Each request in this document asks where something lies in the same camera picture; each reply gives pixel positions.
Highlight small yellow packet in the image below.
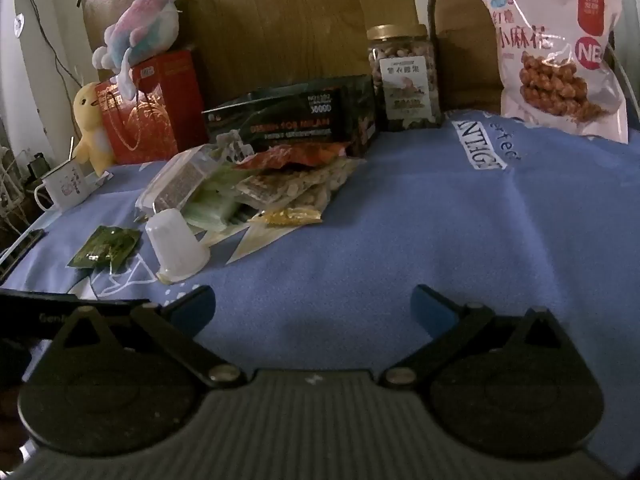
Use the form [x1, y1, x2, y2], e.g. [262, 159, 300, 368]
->
[250, 206, 322, 226]

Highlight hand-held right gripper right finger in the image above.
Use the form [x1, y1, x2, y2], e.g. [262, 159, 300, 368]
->
[382, 284, 583, 388]

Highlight white plastic jelly cup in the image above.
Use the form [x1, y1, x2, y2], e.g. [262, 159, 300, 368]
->
[145, 208, 211, 283]

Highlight clear cracker packet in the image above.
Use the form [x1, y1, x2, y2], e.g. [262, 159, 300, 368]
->
[236, 170, 313, 206]
[290, 157, 367, 211]

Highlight white enamel mug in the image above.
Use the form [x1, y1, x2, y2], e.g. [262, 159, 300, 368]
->
[35, 160, 103, 213]

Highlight white wire rack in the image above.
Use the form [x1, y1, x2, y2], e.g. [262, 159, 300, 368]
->
[0, 145, 31, 231]

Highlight dark small box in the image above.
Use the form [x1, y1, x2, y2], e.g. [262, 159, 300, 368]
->
[27, 152, 51, 183]

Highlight clear packet of dark snack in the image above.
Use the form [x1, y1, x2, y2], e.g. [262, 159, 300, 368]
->
[135, 144, 221, 218]

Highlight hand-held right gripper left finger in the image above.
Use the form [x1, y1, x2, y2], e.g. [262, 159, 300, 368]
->
[47, 285, 246, 388]

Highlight pink snack bag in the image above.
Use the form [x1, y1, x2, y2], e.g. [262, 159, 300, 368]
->
[471, 0, 630, 145]

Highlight yellow duck plush toy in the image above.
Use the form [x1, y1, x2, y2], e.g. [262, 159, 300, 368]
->
[70, 81, 115, 177]

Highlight green biscuit packet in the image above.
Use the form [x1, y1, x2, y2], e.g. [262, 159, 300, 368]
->
[182, 167, 251, 233]

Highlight clear nut jar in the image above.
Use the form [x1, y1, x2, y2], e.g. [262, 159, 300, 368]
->
[366, 24, 443, 132]

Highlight black sheep print box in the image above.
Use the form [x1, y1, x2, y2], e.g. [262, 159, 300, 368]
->
[201, 75, 378, 158]

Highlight red gift bag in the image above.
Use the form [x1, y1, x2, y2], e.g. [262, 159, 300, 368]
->
[95, 49, 208, 165]

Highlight wooden board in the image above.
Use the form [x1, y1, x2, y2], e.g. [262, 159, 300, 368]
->
[82, 0, 426, 106]

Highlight black wall cable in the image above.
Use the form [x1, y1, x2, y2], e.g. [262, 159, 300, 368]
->
[15, 0, 86, 91]

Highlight red snack packet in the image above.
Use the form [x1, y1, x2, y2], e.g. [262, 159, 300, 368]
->
[235, 142, 351, 171]

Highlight pastel plush toy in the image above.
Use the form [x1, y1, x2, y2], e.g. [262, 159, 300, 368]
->
[92, 0, 181, 101]

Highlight small dark green packet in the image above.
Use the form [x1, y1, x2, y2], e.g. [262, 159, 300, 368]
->
[67, 226, 141, 271]

